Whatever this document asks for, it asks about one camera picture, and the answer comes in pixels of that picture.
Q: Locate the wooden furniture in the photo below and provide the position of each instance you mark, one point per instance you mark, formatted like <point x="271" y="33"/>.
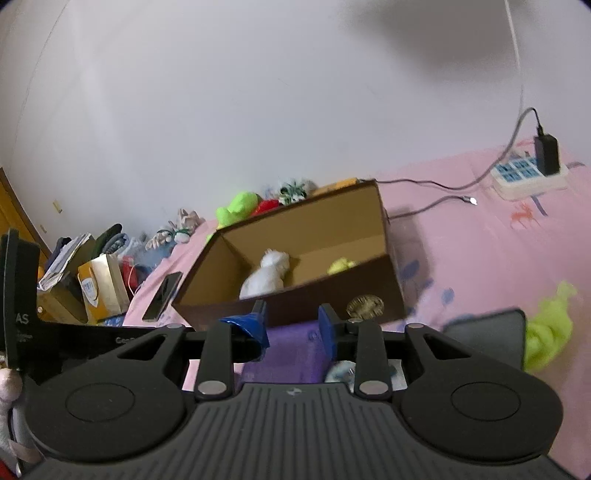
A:
<point x="14" y="207"/>

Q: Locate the grey plush toy green collar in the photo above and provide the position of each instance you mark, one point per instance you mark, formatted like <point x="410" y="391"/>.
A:
<point x="187" y="219"/>

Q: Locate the red cloth item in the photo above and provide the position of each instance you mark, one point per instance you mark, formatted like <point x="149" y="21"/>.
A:
<point x="131" y="272"/>

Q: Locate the purple tissue pack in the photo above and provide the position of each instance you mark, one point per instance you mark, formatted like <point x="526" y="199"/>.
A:
<point x="291" y="350"/>

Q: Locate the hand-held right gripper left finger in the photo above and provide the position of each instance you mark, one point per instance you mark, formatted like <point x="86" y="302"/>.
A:
<point x="244" y="330"/>

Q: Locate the striped green white plush toy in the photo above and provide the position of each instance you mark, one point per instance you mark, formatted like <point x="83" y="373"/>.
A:
<point x="293" y="190"/>

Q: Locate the green yellow plush toy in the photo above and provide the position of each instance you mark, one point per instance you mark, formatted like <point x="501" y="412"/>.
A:
<point x="240" y="205"/>

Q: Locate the dark green cap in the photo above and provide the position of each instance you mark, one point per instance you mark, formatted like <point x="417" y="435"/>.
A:
<point x="108" y="235"/>

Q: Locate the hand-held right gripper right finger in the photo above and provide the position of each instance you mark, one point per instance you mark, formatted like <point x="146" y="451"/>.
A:
<point x="328" y="332"/>

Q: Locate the pale teal plush toy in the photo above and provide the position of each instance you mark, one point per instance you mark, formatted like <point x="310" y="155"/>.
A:
<point x="339" y="370"/>

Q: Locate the brown cardboard box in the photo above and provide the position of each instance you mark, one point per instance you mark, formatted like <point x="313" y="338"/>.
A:
<point x="304" y="304"/>

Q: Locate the black smartphone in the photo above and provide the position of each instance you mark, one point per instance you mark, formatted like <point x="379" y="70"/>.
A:
<point x="161" y="297"/>

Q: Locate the grey white plush toy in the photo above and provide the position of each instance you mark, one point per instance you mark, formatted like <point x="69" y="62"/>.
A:
<point x="160" y="238"/>

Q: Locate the yellow white paper bag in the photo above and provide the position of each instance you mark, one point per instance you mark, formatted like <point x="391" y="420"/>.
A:
<point x="99" y="288"/>

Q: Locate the neon green plush toy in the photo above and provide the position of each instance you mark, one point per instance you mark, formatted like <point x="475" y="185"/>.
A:
<point x="547" y="334"/>

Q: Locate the brown cardboard carton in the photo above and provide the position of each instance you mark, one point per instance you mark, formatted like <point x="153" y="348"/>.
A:
<point x="60" y="300"/>

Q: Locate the dark grey flat case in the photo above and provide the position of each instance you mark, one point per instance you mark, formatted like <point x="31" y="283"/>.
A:
<point x="489" y="332"/>

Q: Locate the black charger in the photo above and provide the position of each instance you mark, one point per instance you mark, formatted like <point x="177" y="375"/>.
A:
<point x="547" y="154"/>

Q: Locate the pink printed bedsheet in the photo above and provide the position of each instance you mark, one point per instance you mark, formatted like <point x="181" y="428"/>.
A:
<point x="461" y="240"/>

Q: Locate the red plush toy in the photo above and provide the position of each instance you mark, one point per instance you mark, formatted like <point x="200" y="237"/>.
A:
<point x="268" y="206"/>

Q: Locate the stack of papers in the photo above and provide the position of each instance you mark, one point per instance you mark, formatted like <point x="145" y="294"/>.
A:
<point x="64" y="258"/>

